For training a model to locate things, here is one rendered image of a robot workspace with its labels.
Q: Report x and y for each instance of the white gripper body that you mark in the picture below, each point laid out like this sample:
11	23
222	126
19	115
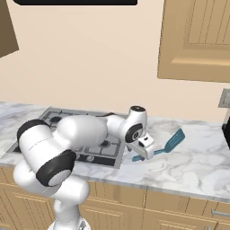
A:
145	152

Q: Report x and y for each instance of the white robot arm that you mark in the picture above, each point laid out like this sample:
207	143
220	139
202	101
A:
39	146

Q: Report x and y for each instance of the teal slotted spatula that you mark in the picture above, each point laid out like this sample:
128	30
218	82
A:
174	140

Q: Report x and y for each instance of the steel gas hob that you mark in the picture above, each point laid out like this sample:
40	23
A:
113	144

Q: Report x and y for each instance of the tan drawer front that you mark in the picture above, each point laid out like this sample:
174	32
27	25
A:
176	203
220	206
119	194

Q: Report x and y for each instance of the black hob knob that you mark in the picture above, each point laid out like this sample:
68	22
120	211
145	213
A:
90	158
77	156

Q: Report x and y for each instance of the tan base cupboard door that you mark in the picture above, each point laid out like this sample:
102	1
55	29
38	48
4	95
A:
110	218
21	206
179	222

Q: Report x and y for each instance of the black appliance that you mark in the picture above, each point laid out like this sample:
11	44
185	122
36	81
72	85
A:
227	128

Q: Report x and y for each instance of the black extractor hood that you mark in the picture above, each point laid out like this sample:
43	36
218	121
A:
75	1

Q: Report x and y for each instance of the grey wall socket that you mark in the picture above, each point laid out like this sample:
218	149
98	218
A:
225	98

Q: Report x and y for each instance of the tan wall cupboard door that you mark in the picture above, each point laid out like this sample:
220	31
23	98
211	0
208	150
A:
194	39

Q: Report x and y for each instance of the brown wall cupboard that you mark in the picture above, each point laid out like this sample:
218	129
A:
6	28

